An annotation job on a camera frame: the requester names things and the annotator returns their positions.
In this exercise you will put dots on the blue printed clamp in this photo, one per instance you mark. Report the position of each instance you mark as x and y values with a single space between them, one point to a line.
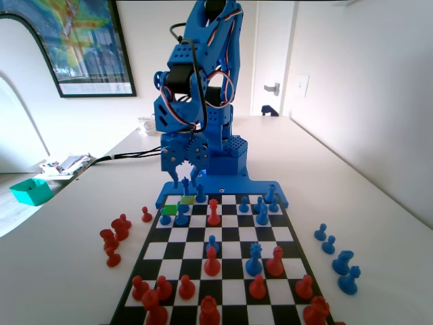
269 109

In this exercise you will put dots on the blue chess king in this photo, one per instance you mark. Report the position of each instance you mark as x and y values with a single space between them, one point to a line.
185 190

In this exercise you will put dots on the framed map poster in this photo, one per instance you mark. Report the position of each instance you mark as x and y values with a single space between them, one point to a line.
84 50

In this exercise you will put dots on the blue chess queen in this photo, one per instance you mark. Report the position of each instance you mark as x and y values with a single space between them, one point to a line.
253 264

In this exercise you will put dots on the red chess rook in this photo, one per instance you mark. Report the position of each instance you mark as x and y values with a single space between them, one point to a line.
154 308
316 312
109 239

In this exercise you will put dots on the blue chess rook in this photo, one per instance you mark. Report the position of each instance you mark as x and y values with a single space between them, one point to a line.
270 195

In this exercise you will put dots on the teal plastic box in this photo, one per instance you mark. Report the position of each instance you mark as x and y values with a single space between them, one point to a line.
34 194

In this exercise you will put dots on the white door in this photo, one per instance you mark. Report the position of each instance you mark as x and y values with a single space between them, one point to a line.
270 50

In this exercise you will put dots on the red chess knight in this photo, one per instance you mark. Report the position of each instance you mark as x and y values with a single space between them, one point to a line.
120 232

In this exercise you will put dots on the stack of papers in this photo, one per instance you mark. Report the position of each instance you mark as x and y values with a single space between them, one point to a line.
67 164

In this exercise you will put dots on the white curved panel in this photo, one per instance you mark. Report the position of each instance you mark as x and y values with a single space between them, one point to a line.
20 67

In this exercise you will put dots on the red chess pawn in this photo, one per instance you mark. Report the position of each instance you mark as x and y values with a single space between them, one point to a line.
138 290
257 290
113 260
146 216
163 290
125 221
186 290
304 290
212 265

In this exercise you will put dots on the white crumpled packet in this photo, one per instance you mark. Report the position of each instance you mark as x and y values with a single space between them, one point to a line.
146 127

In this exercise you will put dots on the blue chess pawn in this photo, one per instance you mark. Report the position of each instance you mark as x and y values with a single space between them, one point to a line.
274 206
244 206
328 246
212 243
165 220
181 220
258 202
320 233

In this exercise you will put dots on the red chess king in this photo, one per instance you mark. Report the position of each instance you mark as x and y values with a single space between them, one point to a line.
213 216

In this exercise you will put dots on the blue base plate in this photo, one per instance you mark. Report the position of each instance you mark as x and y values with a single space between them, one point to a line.
236 186

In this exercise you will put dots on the blue geared gripper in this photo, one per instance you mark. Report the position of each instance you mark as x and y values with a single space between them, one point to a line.
178 153

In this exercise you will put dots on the red chess queen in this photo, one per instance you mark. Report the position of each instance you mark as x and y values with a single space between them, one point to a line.
209 314

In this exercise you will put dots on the black and white chessboard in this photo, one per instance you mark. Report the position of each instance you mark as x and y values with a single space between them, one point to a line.
230 237

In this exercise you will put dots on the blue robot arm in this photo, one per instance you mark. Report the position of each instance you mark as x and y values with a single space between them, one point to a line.
226 164

